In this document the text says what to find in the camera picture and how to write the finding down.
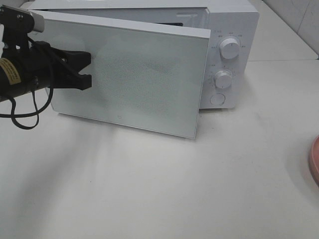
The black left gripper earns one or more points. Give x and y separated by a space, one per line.
45 67

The white round door button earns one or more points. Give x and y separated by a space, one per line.
217 99

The white microwave knob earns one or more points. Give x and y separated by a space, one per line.
229 47
223 79

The pink plate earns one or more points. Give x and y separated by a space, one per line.
314 160

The white microwave door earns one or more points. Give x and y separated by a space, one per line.
144 75

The white microwave oven body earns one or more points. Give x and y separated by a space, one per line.
218 18

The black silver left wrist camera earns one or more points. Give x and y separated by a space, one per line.
21 20

